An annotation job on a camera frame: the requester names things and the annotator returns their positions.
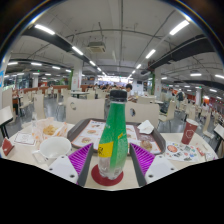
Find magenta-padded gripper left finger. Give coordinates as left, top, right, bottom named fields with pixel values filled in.
left=48, top=143, right=95, bottom=187

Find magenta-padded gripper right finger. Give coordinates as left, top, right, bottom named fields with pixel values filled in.
left=129, top=142, right=177, bottom=187

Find green plastic drink bottle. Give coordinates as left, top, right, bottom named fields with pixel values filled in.
left=97, top=89, right=129, bottom=181

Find brown bun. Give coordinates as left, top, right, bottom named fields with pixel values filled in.
left=139, top=139, right=154, bottom=151

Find brown tray with paper liner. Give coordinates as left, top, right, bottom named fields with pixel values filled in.
left=66, top=117, right=167, bottom=156

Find white black-dotted mug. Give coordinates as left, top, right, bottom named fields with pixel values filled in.
left=32, top=136, right=73, bottom=167

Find crumpled white napkin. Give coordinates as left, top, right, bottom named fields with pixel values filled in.
left=137, top=119, right=155, bottom=135

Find flat round red coaster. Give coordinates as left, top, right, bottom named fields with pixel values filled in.
left=90, top=163, right=125, bottom=187

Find beige chairs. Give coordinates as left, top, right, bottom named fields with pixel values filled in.
left=1, top=84, right=221, bottom=126

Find red paper cup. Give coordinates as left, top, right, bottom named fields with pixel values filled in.
left=180, top=118, right=200, bottom=146

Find white printed card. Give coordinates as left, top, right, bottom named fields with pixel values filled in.
left=13, top=132, right=37, bottom=147

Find person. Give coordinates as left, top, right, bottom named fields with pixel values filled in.
left=124, top=83, right=138, bottom=103
left=175, top=90, right=185, bottom=103

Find red pouch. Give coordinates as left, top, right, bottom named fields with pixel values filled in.
left=1, top=137, right=15, bottom=157

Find beige side table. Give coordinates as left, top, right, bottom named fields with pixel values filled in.
left=0, top=105, right=14, bottom=139
left=213, top=123, right=224, bottom=158

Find ceiling air conditioner unit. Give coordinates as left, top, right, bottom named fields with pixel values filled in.
left=87, top=41, right=107, bottom=54

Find ceiling lights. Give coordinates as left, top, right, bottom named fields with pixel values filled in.
left=6, top=19, right=224, bottom=93

